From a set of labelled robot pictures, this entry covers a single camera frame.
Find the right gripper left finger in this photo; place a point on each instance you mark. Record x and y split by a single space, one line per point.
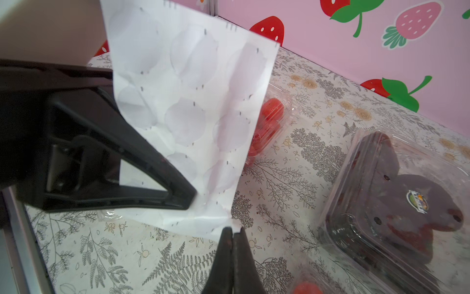
220 279

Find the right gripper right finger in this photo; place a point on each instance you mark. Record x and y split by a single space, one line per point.
245 276

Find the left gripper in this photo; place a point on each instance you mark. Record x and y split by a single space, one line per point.
67 142

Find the white sticker sheet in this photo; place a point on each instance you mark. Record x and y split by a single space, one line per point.
192 86

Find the small clear box of tomatoes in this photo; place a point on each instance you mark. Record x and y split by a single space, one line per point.
312 276

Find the clear box of dark berries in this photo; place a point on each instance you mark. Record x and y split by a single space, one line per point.
369 225

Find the clear box of red strawberries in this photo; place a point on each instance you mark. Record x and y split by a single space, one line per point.
277 112

